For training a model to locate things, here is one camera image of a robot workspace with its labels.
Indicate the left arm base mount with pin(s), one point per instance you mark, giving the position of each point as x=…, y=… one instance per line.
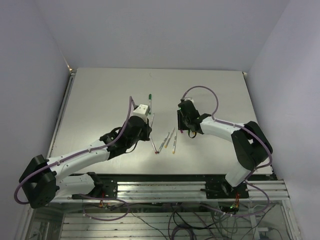
x=103, y=188

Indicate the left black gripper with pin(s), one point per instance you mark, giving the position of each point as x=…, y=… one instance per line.
x=147, y=129

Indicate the orange pen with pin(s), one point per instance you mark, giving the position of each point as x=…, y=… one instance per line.
x=169, y=138

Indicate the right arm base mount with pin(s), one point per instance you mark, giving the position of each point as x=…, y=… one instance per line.
x=222, y=190

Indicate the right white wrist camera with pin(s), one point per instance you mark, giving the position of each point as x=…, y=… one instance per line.
x=189, y=99

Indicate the dark blue pen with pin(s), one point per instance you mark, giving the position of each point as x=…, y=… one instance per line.
x=163, y=142

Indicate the green capped pen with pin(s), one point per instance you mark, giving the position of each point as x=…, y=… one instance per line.
x=150, y=103

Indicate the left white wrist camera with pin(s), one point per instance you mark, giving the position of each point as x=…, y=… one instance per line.
x=141, y=111

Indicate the yellow pen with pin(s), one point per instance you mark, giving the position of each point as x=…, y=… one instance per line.
x=174, y=143

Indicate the aluminium frame rail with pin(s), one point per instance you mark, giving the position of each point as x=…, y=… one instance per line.
x=189, y=191

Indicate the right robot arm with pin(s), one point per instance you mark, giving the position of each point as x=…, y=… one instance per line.
x=249, y=142

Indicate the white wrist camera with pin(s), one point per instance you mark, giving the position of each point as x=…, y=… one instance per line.
x=141, y=111
x=189, y=99

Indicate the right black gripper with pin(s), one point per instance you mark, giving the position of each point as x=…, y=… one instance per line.
x=181, y=126

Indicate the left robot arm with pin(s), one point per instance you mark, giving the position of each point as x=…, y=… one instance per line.
x=47, y=178

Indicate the red pen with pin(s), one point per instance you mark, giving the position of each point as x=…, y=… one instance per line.
x=153, y=145

